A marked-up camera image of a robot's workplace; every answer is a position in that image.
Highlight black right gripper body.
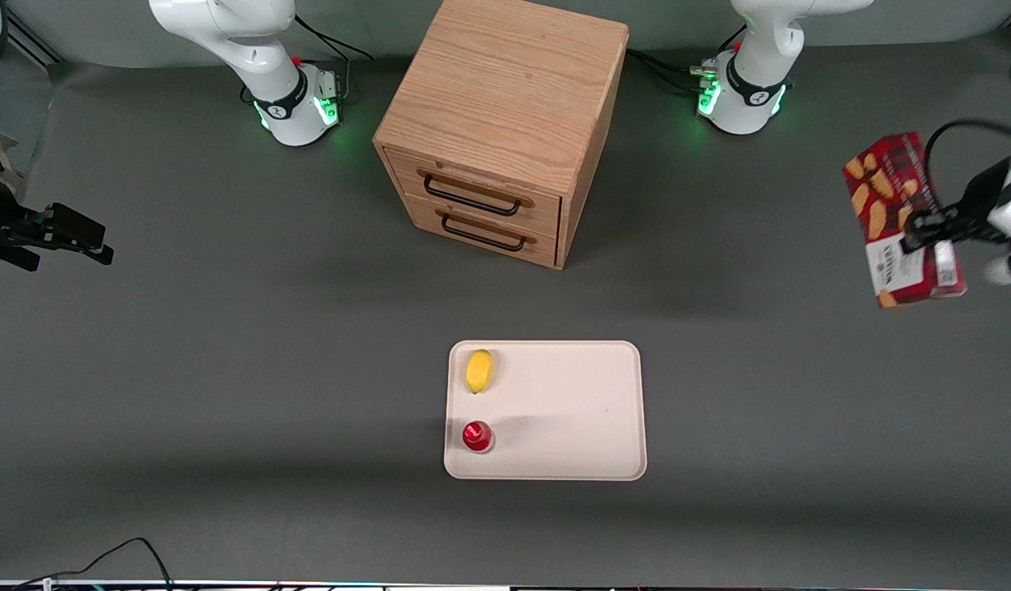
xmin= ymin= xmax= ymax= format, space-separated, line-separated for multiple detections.
xmin=0 ymin=186 xmax=32 ymax=257

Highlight red cookie box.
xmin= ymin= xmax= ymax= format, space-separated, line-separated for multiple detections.
xmin=842 ymin=131 xmax=968 ymax=310

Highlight beige plastic tray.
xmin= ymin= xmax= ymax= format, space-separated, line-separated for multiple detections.
xmin=444 ymin=340 xmax=647 ymax=482

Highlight wooden drawer front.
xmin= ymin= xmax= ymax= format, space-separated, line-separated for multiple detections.
xmin=402 ymin=194 xmax=559 ymax=268
xmin=384 ymin=148 xmax=563 ymax=237

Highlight yellow lemon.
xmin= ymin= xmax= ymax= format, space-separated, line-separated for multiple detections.
xmin=465 ymin=349 xmax=494 ymax=395

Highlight wooden drawer cabinet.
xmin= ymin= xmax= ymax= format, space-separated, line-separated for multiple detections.
xmin=373 ymin=0 xmax=630 ymax=271

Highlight black cable on table edge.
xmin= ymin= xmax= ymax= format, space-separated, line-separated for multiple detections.
xmin=13 ymin=537 xmax=175 ymax=591

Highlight black left base cables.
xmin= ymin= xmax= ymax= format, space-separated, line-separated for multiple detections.
xmin=627 ymin=25 xmax=746 ymax=96

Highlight black right base cable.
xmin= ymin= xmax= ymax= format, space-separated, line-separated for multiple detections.
xmin=295 ymin=14 xmax=374 ymax=104

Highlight black metal drawer handle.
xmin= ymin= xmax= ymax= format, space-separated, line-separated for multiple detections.
xmin=441 ymin=212 xmax=528 ymax=252
xmin=423 ymin=174 xmax=523 ymax=218

